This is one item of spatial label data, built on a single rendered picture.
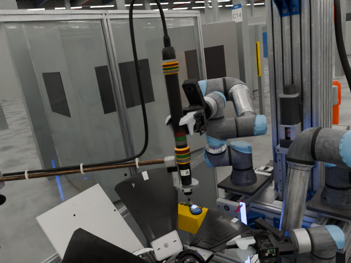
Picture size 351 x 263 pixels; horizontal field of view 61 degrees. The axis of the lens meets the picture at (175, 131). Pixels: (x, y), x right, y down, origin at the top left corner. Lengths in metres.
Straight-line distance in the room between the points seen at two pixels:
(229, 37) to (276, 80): 3.95
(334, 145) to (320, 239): 0.29
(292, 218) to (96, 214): 0.70
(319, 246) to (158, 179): 0.55
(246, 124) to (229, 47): 4.51
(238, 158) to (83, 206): 0.88
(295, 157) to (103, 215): 0.72
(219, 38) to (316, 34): 3.90
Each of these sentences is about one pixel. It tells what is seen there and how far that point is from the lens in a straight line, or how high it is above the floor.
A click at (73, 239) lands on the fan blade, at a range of 0.82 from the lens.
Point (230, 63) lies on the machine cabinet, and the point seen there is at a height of 1.38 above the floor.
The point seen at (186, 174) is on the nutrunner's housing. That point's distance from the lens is 0.87.
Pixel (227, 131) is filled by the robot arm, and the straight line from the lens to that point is 1.07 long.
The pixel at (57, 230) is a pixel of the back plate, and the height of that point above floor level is 1.31.
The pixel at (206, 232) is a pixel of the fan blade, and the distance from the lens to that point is 1.12.
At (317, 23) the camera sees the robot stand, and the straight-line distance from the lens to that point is 1.57.
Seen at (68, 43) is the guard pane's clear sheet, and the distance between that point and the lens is 1.47.
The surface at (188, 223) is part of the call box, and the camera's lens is 1.46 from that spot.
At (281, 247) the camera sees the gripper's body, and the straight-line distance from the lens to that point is 1.05.
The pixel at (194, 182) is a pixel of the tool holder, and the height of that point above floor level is 1.44.
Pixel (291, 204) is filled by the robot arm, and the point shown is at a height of 1.25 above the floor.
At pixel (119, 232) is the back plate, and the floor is 1.21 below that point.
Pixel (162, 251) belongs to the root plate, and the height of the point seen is 1.24.
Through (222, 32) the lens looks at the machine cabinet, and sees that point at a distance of 5.45.
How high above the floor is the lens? 1.84
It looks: 16 degrees down
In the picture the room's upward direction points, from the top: 8 degrees counter-clockwise
